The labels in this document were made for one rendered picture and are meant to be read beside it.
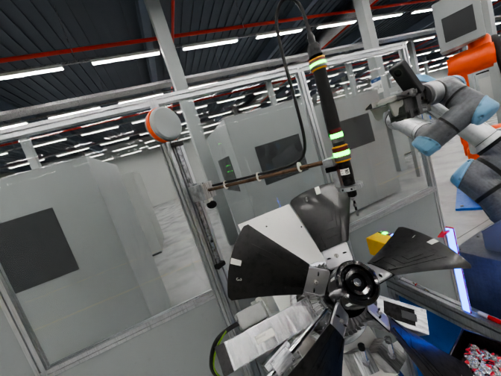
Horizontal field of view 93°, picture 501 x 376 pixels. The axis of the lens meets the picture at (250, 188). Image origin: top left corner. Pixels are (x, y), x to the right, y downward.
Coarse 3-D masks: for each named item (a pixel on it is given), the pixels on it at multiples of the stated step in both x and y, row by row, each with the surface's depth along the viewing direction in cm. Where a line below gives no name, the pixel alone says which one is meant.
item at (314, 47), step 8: (312, 40) 62; (312, 48) 61; (320, 48) 62; (312, 56) 65; (344, 168) 66; (352, 168) 66; (344, 176) 66; (352, 176) 66; (344, 184) 67; (352, 184) 66; (352, 192) 67
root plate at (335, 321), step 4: (336, 304) 63; (340, 304) 64; (336, 308) 62; (340, 308) 64; (336, 312) 62; (340, 312) 64; (344, 312) 66; (332, 316) 61; (336, 316) 62; (340, 316) 64; (344, 316) 65; (348, 316) 67; (332, 320) 60; (336, 320) 62; (344, 320) 65; (332, 324) 60; (336, 324) 62; (340, 324) 63; (344, 324) 65; (336, 328) 62; (340, 328) 63; (344, 328) 65; (340, 332) 63; (344, 332) 65
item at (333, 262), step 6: (336, 246) 75; (342, 246) 74; (348, 246) 72; (324, 252) 78; (330, 252) 76; (336, 252) 74; (348, 252) 72; (324, 258) 77; (336, 258) 74; (342, 258) 72; (348, 258) 71; (330, 264) 75; (336, 264) 73
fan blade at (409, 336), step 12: (396, 324) 64; (396, 336) 58; (408, 336) 61; (408, 348) 57; (420, 348) 59; (432, 348) 63; (420, 360) 56; (432, 360) 58; (444, 360) 61; (456, 360) 63; (432, 372) 54; (444, 372) 56; (456, 372) 59; (468, 372) 61
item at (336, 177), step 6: (324, 162) 68; (330, 162) 67; (330, 168) 67; (336, 168) 67; (336, 174) 68; (336, 180) 68; (336, 186) 68; (342, 186) 68; (348, 186) 66; (354, 186) 64; (360, 186) 65
